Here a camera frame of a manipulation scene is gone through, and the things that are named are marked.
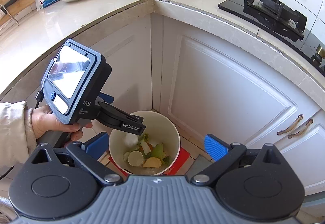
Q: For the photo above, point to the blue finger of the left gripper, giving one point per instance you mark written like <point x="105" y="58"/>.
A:
<point x="105" y="99"/>

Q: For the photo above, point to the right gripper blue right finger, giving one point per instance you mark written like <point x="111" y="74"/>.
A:
<point x="226" y="157"/>

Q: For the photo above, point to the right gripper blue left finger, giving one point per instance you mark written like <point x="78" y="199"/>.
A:
<point x="86" y="155"/>

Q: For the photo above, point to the beige left sleeve forearm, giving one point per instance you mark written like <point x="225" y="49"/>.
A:
<point x="17" y="136"/>

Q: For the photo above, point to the white paper trash bucket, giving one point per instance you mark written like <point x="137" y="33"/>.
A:
<point x="160" y="129"/>

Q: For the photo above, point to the person's left hand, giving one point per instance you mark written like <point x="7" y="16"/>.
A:
<point x="43" y="120"/>

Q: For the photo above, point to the vegetable scraps in bucket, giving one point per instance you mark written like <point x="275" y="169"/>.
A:
<point x="147" y="154"/>

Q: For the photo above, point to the black gas stove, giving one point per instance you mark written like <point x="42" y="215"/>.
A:
<point x="285" y="24"/>

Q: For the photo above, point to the right cabinet handle upper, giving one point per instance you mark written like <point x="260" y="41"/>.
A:
<point x="292" y="126"/>

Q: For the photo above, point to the cabinet handle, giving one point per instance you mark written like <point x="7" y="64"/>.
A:
<point x="292" y="126"/>
<point x="302" y="130"/>

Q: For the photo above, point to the right cabinet handle lower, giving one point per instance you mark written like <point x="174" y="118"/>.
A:
<point x="302" y="130"/>

